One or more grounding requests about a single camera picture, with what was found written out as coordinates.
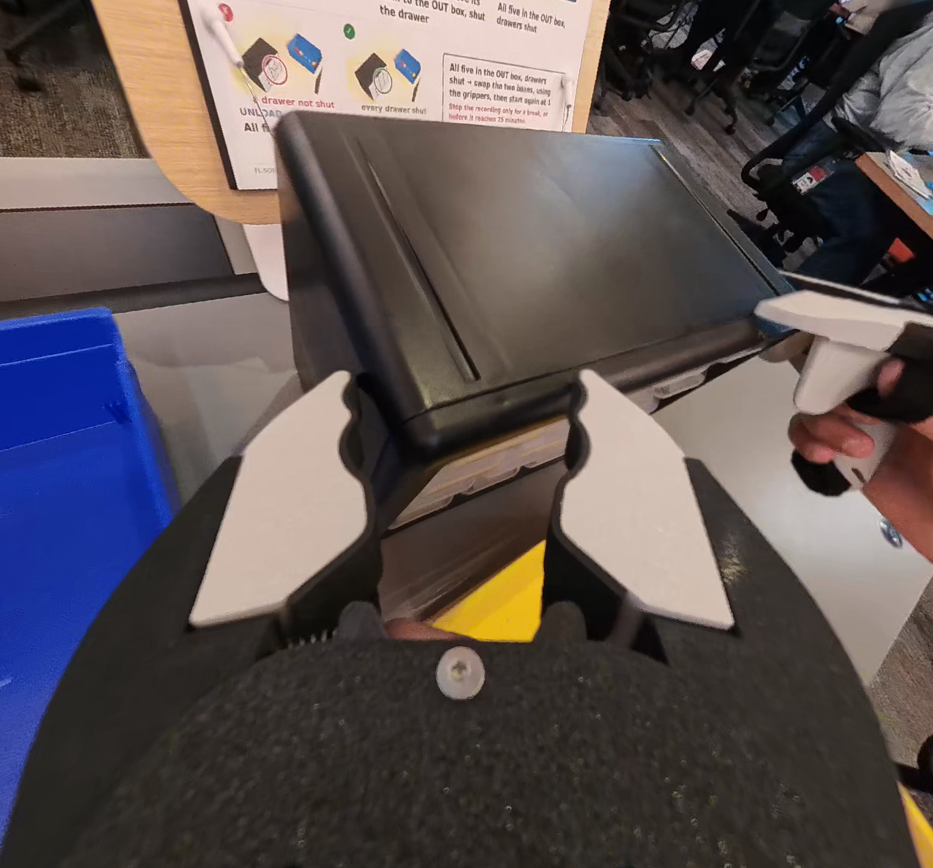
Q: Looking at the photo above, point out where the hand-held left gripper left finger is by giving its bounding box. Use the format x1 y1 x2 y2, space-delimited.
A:
188 370 385 639

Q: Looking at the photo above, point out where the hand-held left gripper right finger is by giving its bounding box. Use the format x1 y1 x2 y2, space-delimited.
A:
541 369 736 643

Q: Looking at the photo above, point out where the yellow plastic bin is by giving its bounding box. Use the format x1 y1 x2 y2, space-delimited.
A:
430 540 546 643

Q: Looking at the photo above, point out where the blue plastic bin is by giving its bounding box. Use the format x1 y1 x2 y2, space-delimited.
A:
0 307 182 836

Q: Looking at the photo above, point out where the black drawer cabinet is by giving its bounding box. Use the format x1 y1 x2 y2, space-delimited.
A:
273 110 799 617

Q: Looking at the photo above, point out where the person's right hand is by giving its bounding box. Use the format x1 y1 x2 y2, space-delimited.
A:
787 403 933 564

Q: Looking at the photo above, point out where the brown wooden table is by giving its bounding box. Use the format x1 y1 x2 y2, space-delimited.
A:
856 152 933 238

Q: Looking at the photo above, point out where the printed instruction sheet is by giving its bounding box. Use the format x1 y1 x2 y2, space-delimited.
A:
162 0 606 191

